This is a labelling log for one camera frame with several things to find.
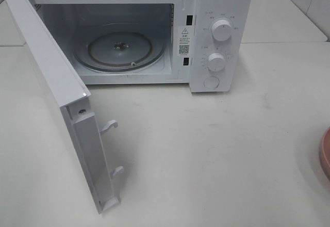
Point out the glass microwave turntable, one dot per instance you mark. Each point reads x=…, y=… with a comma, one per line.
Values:
x=119, y=47

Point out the white microwave oven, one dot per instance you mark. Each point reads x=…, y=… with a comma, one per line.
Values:
x=63, y=18

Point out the pink round plate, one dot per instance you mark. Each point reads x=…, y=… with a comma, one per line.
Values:
x=324, y=153

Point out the white microwave door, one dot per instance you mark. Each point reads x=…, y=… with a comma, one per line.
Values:
x=72, y=99

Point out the white warning label sticker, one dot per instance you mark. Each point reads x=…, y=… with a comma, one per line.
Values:
x=184, y=39

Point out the round white door release button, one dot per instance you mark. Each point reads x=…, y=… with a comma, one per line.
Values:
x=211, y=82

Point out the white microwave knob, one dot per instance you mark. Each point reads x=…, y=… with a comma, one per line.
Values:
x=222, y=29
x=216, y=62

